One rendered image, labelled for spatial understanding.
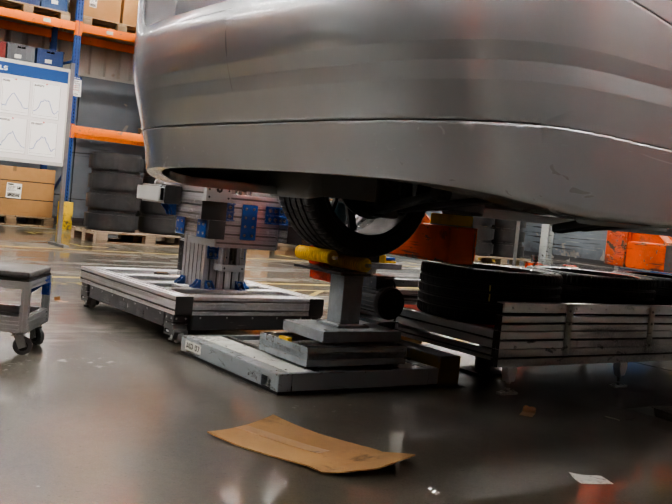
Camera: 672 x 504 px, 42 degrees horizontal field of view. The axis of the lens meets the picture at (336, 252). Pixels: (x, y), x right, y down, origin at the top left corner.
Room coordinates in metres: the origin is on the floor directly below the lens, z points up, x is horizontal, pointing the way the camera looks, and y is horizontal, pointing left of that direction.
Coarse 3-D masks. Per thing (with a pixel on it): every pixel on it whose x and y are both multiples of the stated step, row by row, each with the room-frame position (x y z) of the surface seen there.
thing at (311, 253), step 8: (296, 248) 3.74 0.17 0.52; (304, 248) 3.70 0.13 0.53; (312, 248) 3.65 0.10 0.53; (320, 248) 3.63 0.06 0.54; (296, 256) 3.75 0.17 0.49; (304, 256) 3.69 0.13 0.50; (312, 256) 3.63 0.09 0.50; (320, 256) 3.59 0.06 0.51; (328, 256) 3.55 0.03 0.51; (336, 256) 3.54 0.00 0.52
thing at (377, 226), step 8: (416, 192) 3.72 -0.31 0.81; (328, 200) 3.46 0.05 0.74; (336, 200) 3.71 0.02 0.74; (328, 208) 3.46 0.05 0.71; (336, 216) 3.48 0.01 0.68; (352, 216) 3.77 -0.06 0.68; (400, 216) 3.71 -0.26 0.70; (408, 216) 3.70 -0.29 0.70; (344, 224) 3.51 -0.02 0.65; (352, 224) 3.78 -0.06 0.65; (360, 224) 3.83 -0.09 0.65; (368, 224) 3.80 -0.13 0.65; (376, 224) 3.76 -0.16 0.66; (384, 224) 3.73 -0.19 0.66; (392, 224) 3.69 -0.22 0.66; (400, 224) 3.68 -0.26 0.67; (352, 232) 3.53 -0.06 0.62; (360, 232) 3.70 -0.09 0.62; (368, 232) 3.68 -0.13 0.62; (376, 232) 3.66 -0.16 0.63; (384, 232) 3.63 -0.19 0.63; (392, 232) 3.65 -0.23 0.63
